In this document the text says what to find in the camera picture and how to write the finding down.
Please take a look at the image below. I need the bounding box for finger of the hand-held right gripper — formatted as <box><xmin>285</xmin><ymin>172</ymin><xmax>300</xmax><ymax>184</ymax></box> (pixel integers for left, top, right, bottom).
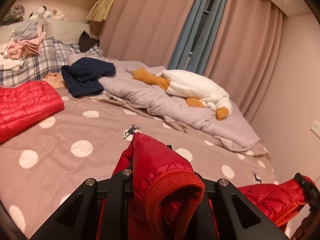
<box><xmin>294</xmin><ymin>172</ymin><xmax>320</xmax><ymax>214</ymax></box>

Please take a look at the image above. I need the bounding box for grey pillow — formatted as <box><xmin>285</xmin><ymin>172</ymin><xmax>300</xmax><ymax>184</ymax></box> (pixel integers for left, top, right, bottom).
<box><xmin>0</xmin><ymin>19</ymin><xmax>92</xmax><ymax>46</ymax></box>

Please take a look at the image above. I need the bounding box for plaid blanket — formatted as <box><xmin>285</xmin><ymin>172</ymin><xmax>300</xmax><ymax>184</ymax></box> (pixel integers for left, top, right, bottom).
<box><xmin>0</xmin><ymin>37</ymin><xmax>103</xmax><ymax>87</ymax></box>

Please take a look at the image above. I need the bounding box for black garment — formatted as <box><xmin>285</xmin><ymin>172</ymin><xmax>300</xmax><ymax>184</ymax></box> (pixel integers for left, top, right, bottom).
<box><xmin>79</xmin><ymin>30</ymin><xmax>100</xmax><ymax>53</ymax></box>

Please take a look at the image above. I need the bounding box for grey folded garment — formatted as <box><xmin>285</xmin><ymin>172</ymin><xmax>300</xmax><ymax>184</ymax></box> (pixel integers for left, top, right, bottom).
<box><xmin>10</xmin><ymin>20</ymin><xmax>43</xmax><ymax>42</ymax></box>

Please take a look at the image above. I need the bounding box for pink curtain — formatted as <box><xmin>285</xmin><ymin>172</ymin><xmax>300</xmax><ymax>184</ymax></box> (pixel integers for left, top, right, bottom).
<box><xmin>99</xmin><ymin>0</ymin><xmax>204</xmax><ymax>63</ymax></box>
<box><xmin>202</xmin><ymin>0</ymin><xmax>284</xmax><ymax>110</ymax></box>

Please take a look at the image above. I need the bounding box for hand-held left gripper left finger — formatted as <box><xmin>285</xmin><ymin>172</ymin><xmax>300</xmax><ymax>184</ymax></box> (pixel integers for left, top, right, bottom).
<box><xmin>29</xmin><ymin>169</ymin><xmax>134</xmax><ymax>240</ymax></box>

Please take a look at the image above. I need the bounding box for red down jacket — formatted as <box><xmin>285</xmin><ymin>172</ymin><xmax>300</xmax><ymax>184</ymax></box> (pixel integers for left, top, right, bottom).
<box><xmin>0</xmin><ymin>81</ymin><xmax>65</xmax><ymax>144</ymax></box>
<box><xmin>96</xmin><ymin>132</ymin><xmax>317</xmax><ymax>240</ymax></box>

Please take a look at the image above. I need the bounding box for folded red down jacket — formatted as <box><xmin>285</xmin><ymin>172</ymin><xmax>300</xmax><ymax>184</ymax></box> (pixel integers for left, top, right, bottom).
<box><xmin>0</xmin><ymin>81</ymin><xmax>65</xmax><ymax>144</ymax></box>

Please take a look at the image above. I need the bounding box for lilac quilt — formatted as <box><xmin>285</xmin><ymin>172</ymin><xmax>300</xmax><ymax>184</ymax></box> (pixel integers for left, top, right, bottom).
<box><xmin>66</xmin><ymin>55</ymin><xmax>262</xmax><ymax>153</ymax></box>

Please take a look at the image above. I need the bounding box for cream plush toy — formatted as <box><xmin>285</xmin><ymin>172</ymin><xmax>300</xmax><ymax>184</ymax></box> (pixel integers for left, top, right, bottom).
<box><xmin>46</xmin><ymin>9</ymin><xmax>67</xmax><ymax>20</ymax></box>

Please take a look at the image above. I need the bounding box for pink folded garment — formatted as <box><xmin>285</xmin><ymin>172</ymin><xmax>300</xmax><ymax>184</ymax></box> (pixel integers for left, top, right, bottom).
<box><xmin>7</xmin><ymin>31</ymin><xmax>47</xmax><ymax>59</ymax></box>

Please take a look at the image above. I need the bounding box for navy blue garment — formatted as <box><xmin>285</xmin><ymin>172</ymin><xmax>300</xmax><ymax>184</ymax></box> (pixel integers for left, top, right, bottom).
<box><xmin>61</xmin><ymin>57</ymin><xmax>117</xmax><ymax>98</ymax></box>

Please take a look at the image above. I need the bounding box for white goose plush toy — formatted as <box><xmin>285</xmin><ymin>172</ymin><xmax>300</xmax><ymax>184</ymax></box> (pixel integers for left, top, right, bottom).
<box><xmin>132</xmin><ymin>67</ymin><xmax>232</xmax><ymax>121</ymax></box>

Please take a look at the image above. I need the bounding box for green knitted item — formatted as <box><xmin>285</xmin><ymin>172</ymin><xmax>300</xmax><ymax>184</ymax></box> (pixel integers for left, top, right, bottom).
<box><xmin>1</xmin><ymin>4</ymin><xmax>25</xmax><ymax>26</ymax></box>

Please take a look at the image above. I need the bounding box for beige pleated hanging cloth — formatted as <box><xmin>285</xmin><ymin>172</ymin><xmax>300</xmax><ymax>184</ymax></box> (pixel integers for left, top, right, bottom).
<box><xmin>86</xmin><ymin>0</ymin><xmax>116</xmax><ymax>22</ymax></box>

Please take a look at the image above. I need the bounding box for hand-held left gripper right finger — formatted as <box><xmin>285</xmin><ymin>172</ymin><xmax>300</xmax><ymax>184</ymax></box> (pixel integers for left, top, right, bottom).
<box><xmin>199</xmin><ymin>177</ymin><xmax>288</xmax><ymax>240</ymax></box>

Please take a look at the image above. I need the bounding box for peach garment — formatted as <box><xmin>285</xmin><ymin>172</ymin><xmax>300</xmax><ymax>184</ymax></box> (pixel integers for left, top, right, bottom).
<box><xmin>42</xmin><ymin>72</ymin><xmax>67</xmax><ymax>90</ymax></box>

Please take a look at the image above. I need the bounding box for blue curtain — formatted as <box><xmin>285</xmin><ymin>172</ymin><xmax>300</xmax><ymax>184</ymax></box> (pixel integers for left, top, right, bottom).
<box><xmin>167</xmin><ymin>0</ymin><xmax>232</xmax><ymax>73</ymax></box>

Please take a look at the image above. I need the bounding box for black and white plush toy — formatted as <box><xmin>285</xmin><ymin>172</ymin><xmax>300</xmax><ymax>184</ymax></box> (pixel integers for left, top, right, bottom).
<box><xmin>29</xmin><ymin>6</ymin><xmax>48</xmax><ymax>20</ymax></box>

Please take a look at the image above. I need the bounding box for white printed garment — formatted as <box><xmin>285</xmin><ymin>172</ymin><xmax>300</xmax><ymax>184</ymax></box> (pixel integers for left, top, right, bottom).
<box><xmin>0</xmin><ymin>44</ymin><xmax>25</xmax><ymax>72</ymax></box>

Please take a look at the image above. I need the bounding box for white wall socket strip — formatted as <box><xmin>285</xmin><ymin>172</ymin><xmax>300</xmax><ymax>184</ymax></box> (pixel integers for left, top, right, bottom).
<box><xmin>311</xmin><ymin>120</ymin><xmax>320</xmax><ymax>139</ymax></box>

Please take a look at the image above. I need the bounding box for polka dot bed sheet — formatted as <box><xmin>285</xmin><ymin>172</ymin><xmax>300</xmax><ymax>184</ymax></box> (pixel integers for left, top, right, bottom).
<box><xmin>0</xmin><ymin>90</ymin><xmax>279</xmax><ymax>239</ymax></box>

